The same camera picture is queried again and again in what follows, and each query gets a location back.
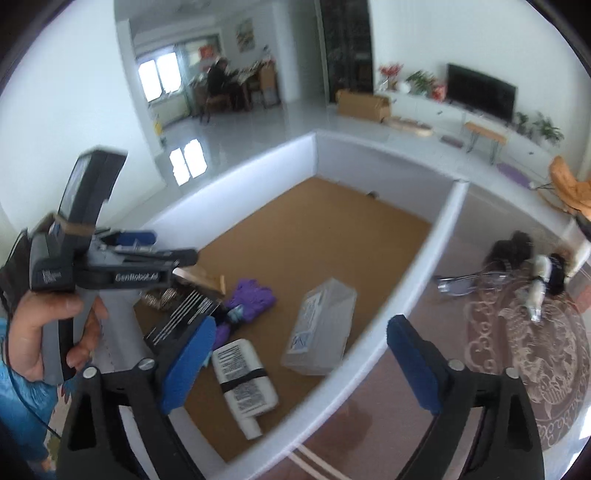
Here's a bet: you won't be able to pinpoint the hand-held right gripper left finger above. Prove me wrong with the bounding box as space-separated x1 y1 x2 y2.
59 315 218 480

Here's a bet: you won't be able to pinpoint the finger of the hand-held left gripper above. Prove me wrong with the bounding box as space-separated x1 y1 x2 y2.
99 229 158 252
115 248 199 271

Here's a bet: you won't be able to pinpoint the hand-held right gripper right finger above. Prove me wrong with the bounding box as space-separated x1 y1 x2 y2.
387 315 546 480

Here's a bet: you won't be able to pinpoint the gold hair clip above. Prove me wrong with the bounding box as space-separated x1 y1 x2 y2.
141 286 183 312

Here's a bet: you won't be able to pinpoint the black rectangular carton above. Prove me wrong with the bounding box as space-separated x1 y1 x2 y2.
142 290 227 354

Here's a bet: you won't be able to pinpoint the dark hair tie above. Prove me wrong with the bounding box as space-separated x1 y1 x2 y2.
221 368 269 394

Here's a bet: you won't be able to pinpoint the white lotion tube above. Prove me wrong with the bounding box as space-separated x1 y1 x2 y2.
211 338 280 440

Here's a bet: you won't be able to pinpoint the eyeglasses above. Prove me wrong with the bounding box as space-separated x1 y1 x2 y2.
434 265 511 296

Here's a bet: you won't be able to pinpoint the purple toy wand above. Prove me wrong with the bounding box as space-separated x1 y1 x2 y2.
210 278 279 352

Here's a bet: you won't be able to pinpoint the clear plastic box cartoon label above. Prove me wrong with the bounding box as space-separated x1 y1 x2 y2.
281 277 358 377

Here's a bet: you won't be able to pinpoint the black beaded scrunchie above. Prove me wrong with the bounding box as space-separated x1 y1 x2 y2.
485 240 514 273

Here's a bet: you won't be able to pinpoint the banded chopstick bundle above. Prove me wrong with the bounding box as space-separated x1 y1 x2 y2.
526 253 570 324

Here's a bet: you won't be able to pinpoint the large white storage box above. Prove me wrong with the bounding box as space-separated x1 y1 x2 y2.
99 129 469 464

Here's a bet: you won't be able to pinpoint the person's left forearm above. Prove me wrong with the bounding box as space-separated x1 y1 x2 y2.
0 314 75 467

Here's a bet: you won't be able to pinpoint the person's left hand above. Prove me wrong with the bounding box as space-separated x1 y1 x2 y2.
7 291 109 384

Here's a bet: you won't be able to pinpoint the wooden desk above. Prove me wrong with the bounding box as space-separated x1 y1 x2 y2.
238 62 281 109

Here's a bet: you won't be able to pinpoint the purple floor mat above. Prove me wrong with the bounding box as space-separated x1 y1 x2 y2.
496 164 532 188

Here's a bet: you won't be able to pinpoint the orange lounge chair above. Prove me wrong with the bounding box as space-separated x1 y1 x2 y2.
531 155 591 217

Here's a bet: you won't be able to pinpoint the round beige pet bed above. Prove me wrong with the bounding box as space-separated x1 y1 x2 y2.
390 117 432 137

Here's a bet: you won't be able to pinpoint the cardboard box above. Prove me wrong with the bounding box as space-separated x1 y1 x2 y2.
336 89 392 123

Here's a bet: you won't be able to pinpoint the wooden stool metal legs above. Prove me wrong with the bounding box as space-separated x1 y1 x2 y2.
463 121 507 164

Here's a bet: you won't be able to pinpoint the white television console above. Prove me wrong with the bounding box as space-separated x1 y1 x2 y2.
376 88 568 185

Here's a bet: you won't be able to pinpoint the large potted plant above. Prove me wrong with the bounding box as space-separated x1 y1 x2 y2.
531 112 565 146

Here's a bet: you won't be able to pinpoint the dark display cabinet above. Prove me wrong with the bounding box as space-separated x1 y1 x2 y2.
320 0 375 95

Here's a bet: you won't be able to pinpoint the black television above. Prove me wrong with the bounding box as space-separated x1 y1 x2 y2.
447 64 517 123

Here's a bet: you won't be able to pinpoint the red flowers in vase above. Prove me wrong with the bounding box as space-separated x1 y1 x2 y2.
379 64 404 90

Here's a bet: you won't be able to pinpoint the leafy potted plant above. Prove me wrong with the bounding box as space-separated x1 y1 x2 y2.
406 70 437 97

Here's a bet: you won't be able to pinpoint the framed wall painting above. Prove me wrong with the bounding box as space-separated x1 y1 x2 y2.
235 18 256 51

